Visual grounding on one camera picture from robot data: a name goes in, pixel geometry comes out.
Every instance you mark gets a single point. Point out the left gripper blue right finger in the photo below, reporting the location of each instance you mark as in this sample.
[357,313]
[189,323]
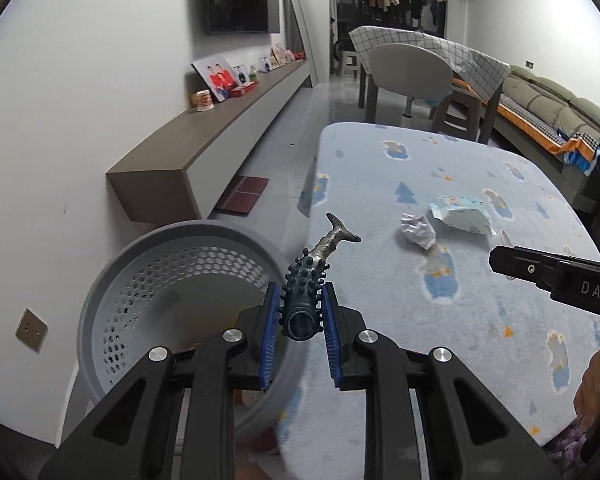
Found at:
[331,335]

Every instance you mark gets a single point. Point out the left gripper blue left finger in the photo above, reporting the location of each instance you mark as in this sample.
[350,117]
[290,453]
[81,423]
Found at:
[267,325]

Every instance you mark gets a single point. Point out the dark spiky fish toy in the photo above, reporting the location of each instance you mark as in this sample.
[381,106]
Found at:
[300,315]

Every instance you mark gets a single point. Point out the white paper ball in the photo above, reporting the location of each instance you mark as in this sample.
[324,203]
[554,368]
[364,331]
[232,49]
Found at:
[418,230]

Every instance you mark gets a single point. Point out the baby wipes pack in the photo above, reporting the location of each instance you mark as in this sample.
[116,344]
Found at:
[462,213]

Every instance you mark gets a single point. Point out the person right hand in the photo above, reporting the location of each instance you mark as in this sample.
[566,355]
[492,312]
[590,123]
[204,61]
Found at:
[586,403]

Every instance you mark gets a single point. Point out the grey perforated plastic basket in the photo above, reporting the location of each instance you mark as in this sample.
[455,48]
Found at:
[173,287]

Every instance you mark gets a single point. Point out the red floor mat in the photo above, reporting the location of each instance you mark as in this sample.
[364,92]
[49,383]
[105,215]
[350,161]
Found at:
[241,194]

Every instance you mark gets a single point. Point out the green sofa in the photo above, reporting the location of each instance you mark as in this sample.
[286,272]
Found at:
[557,130]

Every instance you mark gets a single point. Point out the long floating tv cabinet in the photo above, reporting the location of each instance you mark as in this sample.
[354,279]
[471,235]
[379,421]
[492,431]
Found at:
[182,169]

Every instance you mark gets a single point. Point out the red flat box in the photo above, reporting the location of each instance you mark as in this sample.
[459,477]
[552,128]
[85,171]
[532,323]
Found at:
[243,89]

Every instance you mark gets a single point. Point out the striped paper cup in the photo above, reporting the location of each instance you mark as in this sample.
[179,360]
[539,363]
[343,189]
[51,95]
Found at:
[202,101]

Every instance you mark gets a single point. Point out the green bottle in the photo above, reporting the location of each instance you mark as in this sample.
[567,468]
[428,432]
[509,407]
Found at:
[253,74]

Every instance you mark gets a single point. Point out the wooden stool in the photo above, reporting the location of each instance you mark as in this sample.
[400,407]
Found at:
[348,63]

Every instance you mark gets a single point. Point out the grey dining chair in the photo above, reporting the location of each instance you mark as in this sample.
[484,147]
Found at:
[413,72]

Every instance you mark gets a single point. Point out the checkered tablecloth table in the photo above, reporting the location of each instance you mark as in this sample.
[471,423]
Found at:
[485,75]

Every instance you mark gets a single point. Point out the small framed photo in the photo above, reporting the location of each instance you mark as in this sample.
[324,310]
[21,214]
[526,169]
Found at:
[241,73]

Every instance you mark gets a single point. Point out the large family photo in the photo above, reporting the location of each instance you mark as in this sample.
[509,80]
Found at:
[217,75]

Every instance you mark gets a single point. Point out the leaning grey board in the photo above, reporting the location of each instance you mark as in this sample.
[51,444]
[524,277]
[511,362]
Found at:
[297,36]

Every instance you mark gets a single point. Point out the wall power socket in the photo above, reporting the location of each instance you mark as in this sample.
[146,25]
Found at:
[31,331]

